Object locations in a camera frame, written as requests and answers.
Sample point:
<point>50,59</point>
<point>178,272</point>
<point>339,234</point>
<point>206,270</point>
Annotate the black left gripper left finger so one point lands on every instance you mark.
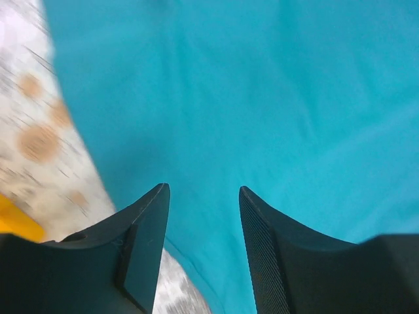
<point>110,267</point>

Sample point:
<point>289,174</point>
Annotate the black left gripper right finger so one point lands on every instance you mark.
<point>295,269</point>

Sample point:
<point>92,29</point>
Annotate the teal t shirt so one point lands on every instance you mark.
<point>311,104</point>

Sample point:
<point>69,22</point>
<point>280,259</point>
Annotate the yellow plastic bin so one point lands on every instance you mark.
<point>15,221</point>

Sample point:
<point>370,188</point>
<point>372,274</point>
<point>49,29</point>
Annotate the floral patterned table mat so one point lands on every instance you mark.
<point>46,169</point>

